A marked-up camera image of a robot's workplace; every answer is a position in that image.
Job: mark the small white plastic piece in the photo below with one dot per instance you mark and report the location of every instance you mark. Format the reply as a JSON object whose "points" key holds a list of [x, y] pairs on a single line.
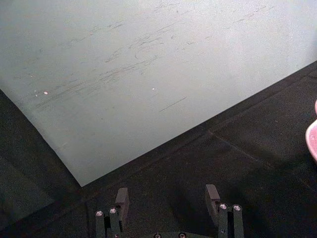
{"points": [[312, 138]]}

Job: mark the black table cloth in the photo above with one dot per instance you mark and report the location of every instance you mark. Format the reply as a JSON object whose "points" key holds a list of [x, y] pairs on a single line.
{"points": [[247, 173]]}

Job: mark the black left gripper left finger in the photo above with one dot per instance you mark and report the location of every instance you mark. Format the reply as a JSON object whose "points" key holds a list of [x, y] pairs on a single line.
{"points": [[122, 200]]}

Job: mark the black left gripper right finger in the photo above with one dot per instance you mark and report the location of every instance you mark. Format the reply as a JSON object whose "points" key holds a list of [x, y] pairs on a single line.
{"points": [[211, 200]]}

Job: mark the plain pale wall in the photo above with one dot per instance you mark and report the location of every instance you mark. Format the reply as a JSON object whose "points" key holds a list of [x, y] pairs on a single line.
{"points": [[138, 74]]}

